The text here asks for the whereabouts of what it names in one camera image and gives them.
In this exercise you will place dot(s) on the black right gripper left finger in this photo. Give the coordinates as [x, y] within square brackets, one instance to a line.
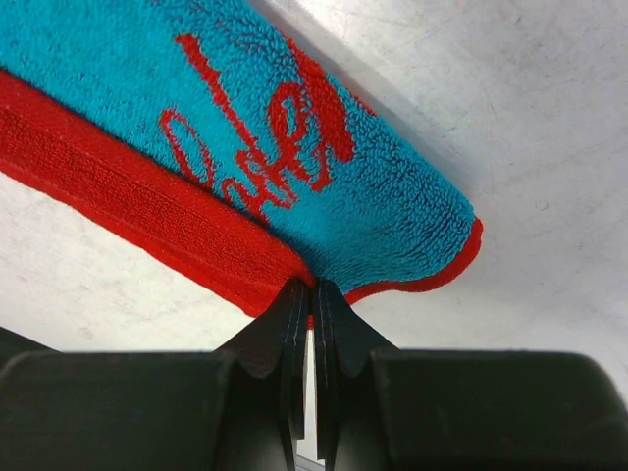
[239, 407]

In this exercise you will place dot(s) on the red blue patterned towel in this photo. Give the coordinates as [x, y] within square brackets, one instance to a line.
[200, 132]

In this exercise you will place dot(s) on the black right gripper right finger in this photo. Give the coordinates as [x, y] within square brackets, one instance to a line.
[381, 407]

